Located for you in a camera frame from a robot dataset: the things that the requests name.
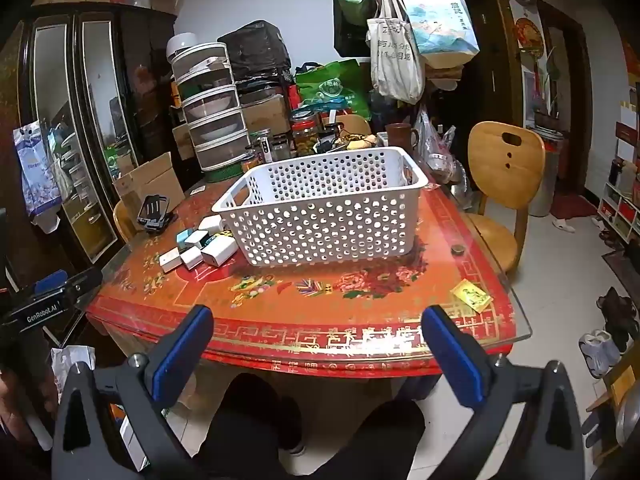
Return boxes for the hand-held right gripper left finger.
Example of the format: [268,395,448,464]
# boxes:
[51,304,216,480]

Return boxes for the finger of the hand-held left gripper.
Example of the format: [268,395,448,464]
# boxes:
[34,266,104,306]

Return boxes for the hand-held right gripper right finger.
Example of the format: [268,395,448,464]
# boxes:
[421,305,586,480]

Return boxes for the large white charger plug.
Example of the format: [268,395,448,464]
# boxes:
[201,235,239,268]

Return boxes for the white perforated plastic basket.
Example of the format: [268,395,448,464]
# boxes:
[211,146,430,267]

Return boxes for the white plastic bag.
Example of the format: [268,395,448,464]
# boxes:
[50,345,97,403]

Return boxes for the yellow card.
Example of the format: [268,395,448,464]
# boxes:
[449,279,493,313]

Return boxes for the wooden chair under cardboard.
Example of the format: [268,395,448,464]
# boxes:
[112,200,146,246]

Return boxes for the black phone stand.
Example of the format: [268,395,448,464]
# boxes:
[136,194,176,235]

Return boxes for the blue white hanging packet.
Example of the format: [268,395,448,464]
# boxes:
[12,121,63,221]

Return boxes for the flat cardboard box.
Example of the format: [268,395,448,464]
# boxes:
[112,152,187,211]

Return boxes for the grey shoes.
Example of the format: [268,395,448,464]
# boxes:
[579,329,623,380]

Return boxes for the person's legs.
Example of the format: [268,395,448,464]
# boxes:
[192,372,426,480]

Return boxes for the dark shoes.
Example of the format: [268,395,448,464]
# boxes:
[596,286,640,333]

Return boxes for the dark wooden mirror cabinet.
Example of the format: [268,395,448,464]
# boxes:
[0,2,176,266]

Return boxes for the green plastic tray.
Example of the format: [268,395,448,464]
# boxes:
[202,162,251,184]

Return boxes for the clear plastic bags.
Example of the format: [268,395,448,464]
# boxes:
[412,107,471,196]

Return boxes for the grey trash bin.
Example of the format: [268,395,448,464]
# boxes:
[527,130,566,218]

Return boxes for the stacked clear drawer unit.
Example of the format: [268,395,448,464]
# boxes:
[170,42,253,173]

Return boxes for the white cubby shelf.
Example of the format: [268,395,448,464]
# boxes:
[597,160,640,241]

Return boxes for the brown mug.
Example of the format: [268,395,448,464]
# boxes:
[385,122,421,151]

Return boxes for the brown cardboard box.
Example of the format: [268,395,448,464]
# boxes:
[240,92,293,136]

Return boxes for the large glass pickle jar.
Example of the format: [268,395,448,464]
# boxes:
[290,109,321,157]

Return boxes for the white pot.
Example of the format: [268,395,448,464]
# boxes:
[166,32,198,58]

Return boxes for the black plastic bag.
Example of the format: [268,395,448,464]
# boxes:
[217,20,293,83]

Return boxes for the green snack bag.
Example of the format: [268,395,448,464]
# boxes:
[295,59,373,121]

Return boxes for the white canvas tote bag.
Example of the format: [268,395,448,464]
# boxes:
[366,0,426,106]

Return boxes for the blue floral paper bag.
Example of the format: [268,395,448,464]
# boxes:
[400,0,481,68]

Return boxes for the wooden chair with handle hole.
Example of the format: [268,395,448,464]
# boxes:
[462,121,547,276]

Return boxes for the red round wall ornament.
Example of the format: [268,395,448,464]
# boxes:
[514,16,545,58]

